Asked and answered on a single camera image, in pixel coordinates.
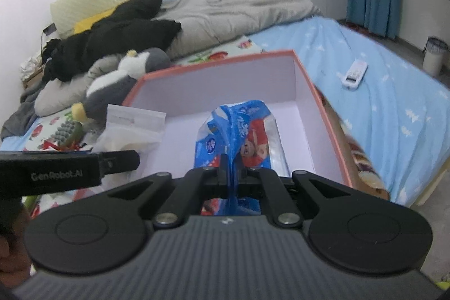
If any light blue bed sheet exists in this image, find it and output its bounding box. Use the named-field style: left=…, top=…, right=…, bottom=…
left=0, top=16, right=450, bottom=207

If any clear zip bag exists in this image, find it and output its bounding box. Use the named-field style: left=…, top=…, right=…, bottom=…
left=92, top=104, right=167, bottom=188

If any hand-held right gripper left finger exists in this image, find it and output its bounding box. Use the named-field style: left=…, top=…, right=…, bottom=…
left=105, top=153, right=230, bottom=229

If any black padded jacket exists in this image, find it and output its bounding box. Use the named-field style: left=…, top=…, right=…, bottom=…
left=42, top=0, right=182, bottom=83

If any fruit printed blanket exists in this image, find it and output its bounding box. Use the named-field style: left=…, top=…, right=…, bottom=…
left=21, top=35, right=392, bottom=220

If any black cloth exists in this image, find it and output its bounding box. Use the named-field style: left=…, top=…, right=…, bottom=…
left=41, top=38, right=71, bottom=62

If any light grey duvet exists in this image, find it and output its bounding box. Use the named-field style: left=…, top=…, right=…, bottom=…
left=34, top=0, right=323, bottom=117

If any dark grey blanket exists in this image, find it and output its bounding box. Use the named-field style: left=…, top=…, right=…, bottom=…
left=0, top=89, right=41, bottom=142

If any grey penguin plush toy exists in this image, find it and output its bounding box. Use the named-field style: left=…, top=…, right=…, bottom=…
left=72, top=47, right=173, bottom=127

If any person's left hand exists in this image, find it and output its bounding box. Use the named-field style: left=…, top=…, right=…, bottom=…
left=0, top=198, right=33, bottom=290

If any white remote control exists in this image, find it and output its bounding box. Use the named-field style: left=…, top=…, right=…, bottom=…
left=342, top=60, right=368, bottom=90

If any pink cardboard box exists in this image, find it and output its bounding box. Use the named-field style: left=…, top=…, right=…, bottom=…
left=121, top=50, right=356, bottom=190

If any yellow pillow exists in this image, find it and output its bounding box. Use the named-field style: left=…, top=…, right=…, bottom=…
left=74, top=10, right=116, bottom=35

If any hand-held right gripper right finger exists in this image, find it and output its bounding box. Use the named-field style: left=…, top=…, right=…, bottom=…
left=234, top=159, right=353, bottom=229

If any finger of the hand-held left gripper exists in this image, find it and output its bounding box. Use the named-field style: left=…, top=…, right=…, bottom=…
left=98, top=150, right=141, bottom=177

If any white trash bin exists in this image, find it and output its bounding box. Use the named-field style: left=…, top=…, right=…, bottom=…
left=422, top=36, right=449, bottom=76

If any green massage brush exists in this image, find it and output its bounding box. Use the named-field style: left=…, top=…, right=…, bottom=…
left=52, top=120, right=86, bottom=149

